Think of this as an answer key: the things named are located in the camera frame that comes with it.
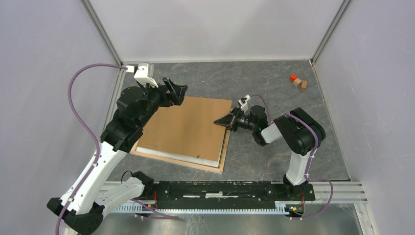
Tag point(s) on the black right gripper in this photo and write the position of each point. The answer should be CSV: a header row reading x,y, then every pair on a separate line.
x,y
229,119

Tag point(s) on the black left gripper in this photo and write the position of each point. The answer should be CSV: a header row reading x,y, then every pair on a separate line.
x,y
169,98

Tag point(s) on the brown cardboard backing board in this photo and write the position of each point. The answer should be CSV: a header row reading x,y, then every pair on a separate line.
x,y
188,129

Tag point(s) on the light wooden picture frame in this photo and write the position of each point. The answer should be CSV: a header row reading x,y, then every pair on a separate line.
x,y
219,169

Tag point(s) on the printed photo with white border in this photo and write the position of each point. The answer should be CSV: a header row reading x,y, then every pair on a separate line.
x,y
197,160

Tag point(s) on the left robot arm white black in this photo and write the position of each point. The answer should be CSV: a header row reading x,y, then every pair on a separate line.
x,y
83,208

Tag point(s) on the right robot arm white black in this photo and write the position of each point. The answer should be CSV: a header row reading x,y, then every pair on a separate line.
x,y
301,132

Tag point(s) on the red cube block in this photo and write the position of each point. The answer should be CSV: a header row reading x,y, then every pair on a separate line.
x,y
293,77

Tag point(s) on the small wooden cube block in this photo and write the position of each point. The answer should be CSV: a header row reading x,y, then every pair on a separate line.
x,y
296,82

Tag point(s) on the rectangular wooden block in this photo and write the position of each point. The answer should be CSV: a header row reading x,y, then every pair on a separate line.
x,y
303,85

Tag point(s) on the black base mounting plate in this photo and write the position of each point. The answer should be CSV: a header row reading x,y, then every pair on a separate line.
x,y
221,194

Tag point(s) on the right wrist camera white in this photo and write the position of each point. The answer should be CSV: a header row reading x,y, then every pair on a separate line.
x,y
243,103

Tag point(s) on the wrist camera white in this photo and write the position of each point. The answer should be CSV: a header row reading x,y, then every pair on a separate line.
x,y
143,74
243,103

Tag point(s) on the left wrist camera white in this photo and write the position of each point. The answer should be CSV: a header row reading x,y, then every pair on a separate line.
x,y
143,74

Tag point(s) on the aluminium rail with comb strip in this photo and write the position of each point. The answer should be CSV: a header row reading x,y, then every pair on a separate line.
x,y
339,193

